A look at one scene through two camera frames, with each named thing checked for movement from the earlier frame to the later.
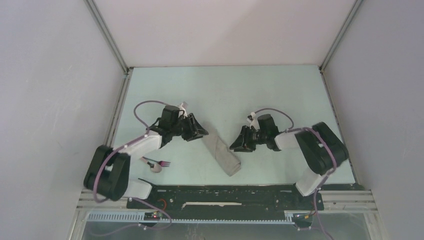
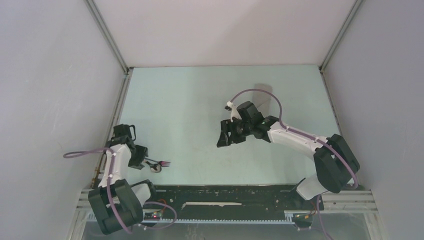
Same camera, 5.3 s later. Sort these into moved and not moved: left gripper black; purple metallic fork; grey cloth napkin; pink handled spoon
Moved: grey cloth napkin; left gripper black
Not moved: pink handled spoon; purple metallic fork
